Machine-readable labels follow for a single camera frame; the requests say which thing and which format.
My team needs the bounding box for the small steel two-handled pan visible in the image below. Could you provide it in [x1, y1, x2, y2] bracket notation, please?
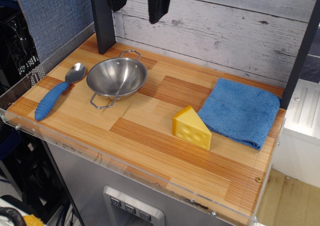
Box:
[86, 49, 148, 109]

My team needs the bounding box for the yellow toy cheese wedge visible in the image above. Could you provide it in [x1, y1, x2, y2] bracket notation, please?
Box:
[172, 106, 212, 151]

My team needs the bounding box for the black equipment rack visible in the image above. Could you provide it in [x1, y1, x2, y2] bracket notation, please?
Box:
[0, 6, 40, 93]

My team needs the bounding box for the clear acrylic table guard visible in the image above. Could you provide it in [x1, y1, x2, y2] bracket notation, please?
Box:
[0, 36, 285, 225]

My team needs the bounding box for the folded blue cloth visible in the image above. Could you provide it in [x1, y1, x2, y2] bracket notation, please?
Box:
[198, 78, 281, 150]

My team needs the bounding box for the grey metal cabinet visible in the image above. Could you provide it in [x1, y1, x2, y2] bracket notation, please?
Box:
[48, 143, 229, 225]

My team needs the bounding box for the silver control panel with buttons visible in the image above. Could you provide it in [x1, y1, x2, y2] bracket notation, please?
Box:
[103, 185, 166, 225]

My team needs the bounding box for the white metal block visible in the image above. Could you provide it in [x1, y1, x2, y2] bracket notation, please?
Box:
[272, 79, 320, 187]

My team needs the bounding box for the yellow and black object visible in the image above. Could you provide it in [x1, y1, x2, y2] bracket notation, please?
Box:
[0, 206, 46, 226]

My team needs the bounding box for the dark grey left post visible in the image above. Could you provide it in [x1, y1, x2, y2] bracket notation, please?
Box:
[90, 0, 116, 54]

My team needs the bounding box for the dark grey post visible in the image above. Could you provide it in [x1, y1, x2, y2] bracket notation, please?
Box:
[90, 0, 116, 54]
[280, 0, 320, 110]

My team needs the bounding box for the blue handled metal spoon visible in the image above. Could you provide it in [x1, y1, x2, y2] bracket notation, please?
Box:
[34, 63, 86, 121]

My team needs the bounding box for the dark grey right post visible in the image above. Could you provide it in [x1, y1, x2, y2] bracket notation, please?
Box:
[280, 0, 320, 110]

